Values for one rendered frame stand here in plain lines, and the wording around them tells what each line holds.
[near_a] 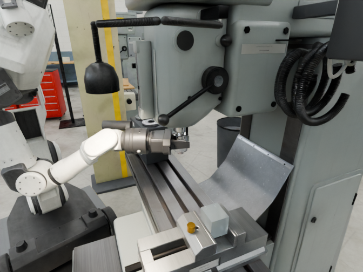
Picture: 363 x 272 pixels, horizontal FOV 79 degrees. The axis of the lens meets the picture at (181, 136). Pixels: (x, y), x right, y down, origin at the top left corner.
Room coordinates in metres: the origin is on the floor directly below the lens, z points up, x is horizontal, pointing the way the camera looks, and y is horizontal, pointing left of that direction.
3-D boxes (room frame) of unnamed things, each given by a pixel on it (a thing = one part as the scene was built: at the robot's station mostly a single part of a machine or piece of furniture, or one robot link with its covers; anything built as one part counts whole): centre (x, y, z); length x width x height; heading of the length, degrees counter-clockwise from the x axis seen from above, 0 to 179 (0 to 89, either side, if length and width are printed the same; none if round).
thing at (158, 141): (0.67, 0.09, 1.24); 0.13 x 0.12 x 0.10; 0
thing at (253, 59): (0.75, -0.18, 1.47); 0.24 x 0.19 x 0.26; 23
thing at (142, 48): (0.63, 0.10, 1.44); 0.04 x 0.04 x 0.21; 23
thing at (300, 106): (0.60, -0.32, 1.45); 0.18 x 0.16 x 0.21; 113
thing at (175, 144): (0.64, 0.00, 1.24); 0.06 x 0.02 x 0.03; 90
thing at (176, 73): (0.67, 0.00, 1.47); 0.21 x 0.19 x 0.32; 23
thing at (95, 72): (0.49, 0.17, 1.48); 0.07 x 0.07 x 0.06
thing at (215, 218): (0.46, -0.09, 1.10); 0.06 x 0.05 x 0.06; 22
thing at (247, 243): (0.45, -0.06, 1.04); 0.35 x 0.15 x 0.11; 112
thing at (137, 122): (1.07, 0.17, 1.09); 0.22 x 0.12 x 0.20; 30
